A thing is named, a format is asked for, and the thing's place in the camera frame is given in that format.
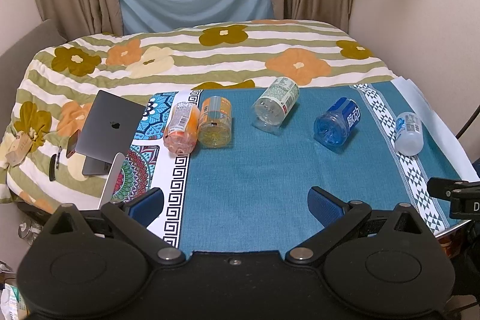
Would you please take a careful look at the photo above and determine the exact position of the blue patterned cloth mat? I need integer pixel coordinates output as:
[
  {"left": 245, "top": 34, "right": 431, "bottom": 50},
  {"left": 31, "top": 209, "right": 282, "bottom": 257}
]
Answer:
[{"left": 114, "top": 79, "right": 478, "bottom": 253}]

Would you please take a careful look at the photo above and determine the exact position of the red smartphone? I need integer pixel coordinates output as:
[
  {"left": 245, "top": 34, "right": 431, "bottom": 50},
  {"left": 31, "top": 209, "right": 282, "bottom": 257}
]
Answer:
[{"left": 66, "top": 129, "right": 80, "bottom": 158}]

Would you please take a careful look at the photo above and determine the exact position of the orange label plastic bottle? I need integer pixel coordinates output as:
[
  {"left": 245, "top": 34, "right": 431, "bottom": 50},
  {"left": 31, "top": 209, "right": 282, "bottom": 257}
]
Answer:
[{"left": 198, "top": 96, "right": 232, "bottom": 149}]

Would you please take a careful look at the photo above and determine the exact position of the pink orange plastic bottle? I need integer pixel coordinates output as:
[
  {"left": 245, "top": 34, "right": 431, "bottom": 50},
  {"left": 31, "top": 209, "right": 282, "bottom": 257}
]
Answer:
[{"left": 163, "top": 102, "right": 200, "bottom": 155}]

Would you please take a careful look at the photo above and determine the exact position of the blue plastic bottle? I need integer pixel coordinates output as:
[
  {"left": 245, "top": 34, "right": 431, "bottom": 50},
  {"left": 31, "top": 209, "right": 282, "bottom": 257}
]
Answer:
[{"left": 313, "top": 97, "right": 361, "bottom": 149}]

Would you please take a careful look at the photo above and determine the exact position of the black pen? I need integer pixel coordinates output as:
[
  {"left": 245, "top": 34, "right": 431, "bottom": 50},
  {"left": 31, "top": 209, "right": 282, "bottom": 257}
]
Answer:
[{"left": 49, "top": 146, "right": 62, "bottom": 182}]

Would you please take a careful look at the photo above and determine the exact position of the brown paper tag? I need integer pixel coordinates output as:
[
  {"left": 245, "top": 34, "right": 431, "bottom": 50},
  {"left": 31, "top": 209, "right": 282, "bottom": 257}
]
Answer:
[{"left": 6, "top": 132, "right": 33, "bottom": 166}]

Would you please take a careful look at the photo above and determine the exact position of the green label clear bottle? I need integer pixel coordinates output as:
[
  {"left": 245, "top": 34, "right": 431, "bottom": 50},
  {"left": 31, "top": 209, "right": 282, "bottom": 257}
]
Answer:
[{"left": 252, "top": 76, "right": 299, "bottom": 134}]

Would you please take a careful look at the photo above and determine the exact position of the grey apple laptop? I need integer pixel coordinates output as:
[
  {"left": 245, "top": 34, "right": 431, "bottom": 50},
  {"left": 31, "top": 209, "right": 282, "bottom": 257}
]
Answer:
[{"left": 75, "top": 90, "right": 145, "bottom": 176}]

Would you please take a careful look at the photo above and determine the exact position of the floral striped bed quilt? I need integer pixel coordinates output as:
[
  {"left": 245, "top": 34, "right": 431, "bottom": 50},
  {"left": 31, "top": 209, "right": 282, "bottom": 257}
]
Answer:
[{"left": 1, "top": 19, "right": 394, "bottom": 212}]

